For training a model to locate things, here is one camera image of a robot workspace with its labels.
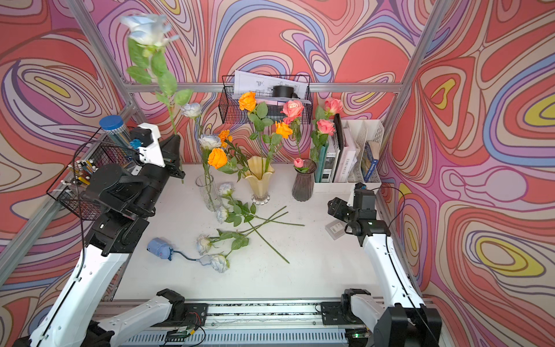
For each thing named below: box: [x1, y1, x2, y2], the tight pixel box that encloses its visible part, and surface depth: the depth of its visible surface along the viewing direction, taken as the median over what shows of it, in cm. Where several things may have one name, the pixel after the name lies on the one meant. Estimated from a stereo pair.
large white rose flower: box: [119, 13, 194, 136], surface depth 43 cm
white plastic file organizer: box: [310, 119, 386, 195], surface depth 101 cm
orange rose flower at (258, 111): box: [238, 91, 274, 144], surface depth 78 cm
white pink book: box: [333, 127, 357, 183], surface depth 95 cm
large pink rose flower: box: [280, 99, 305, 159], surface depth 76 cm
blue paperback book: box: [361, 140, 378, 183], surface depth 105 cm
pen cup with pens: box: [60, 159, 100, 186], surface depth 63 cm
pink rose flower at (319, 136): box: [310, 118, 337, 163], surface depth 84 cm
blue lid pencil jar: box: [99, 114, 131, 149], surface depth 73 cm
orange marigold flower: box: [218, 129, 234, 149], surface depth 81 cm
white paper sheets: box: [233, 70, 312, 105], surface depth 88 cm
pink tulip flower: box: [293, 157, 310, 174], surface depth 82 cm
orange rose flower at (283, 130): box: [262, 120, 293, 173], surface depth 80 cm
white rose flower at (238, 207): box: [217, 181, 305, 227], surface depth 101 cm
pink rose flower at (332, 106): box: [315, 97, 344, 121], surface depth 85 cm
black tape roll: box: [272, 85, 301, 100], surface depth 84 cm
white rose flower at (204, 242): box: [195, 205, 288, 256], surface depth 90 cm
